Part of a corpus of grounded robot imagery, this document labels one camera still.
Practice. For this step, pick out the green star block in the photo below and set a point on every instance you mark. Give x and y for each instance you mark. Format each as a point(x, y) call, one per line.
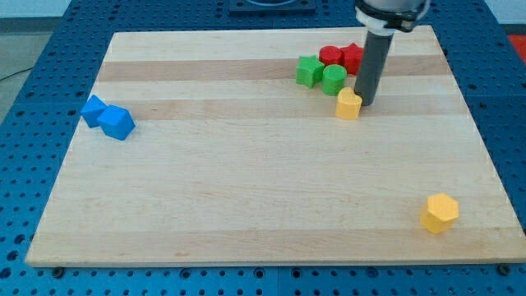
point(309, 71)

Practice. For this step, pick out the red star block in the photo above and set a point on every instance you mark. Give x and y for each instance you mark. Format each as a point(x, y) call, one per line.
point(351, 58)

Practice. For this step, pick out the wooden board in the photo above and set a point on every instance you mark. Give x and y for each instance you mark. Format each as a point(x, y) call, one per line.
point(232, 163)

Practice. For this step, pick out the yellow heart block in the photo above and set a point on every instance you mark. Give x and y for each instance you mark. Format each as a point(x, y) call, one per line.
point(348, 104)

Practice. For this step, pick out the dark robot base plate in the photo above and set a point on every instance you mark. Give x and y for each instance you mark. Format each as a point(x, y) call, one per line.
point(242, 6)

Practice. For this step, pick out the yellow hexagon block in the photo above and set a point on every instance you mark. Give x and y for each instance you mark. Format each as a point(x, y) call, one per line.
point(439, 213)

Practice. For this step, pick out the green cylinder block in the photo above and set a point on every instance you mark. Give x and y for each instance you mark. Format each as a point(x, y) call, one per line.
point(333, 79)

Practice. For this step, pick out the blue triangular block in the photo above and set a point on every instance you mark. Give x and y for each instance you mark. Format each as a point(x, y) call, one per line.
point(92, 109)

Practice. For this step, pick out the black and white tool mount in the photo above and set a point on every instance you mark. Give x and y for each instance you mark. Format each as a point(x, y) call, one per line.
point(384, 17)

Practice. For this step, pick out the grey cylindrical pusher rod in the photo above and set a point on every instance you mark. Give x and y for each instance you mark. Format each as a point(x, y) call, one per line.
point(373, 61)

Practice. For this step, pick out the blue cube block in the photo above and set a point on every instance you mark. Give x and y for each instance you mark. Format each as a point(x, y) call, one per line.
point(116, 122)

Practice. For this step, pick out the red cylinder block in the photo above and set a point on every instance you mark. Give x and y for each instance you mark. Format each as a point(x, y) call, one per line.
point(329, 55)

